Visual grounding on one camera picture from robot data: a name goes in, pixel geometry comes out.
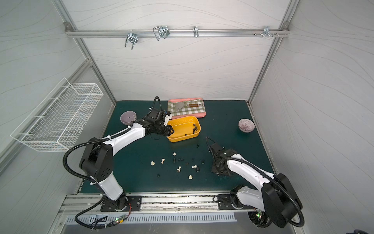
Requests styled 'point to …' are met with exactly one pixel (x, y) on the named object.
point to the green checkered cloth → (186, 109)
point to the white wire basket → (50, 124)
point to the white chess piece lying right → (194, 166)
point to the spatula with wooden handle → (179, 106)
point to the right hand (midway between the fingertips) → (217, 170)
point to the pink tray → (199, 115)
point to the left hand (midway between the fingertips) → (173, 131)
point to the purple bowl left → (127, 117)
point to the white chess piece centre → (178, 170)
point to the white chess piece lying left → (163, 159)
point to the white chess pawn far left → (152, 163)
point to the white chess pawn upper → (174, 154)
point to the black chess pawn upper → (197, 145)
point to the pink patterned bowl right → (246, 125)
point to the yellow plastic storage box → (184, 127)
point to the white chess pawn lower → (190, 177)
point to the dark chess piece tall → (195, 127)
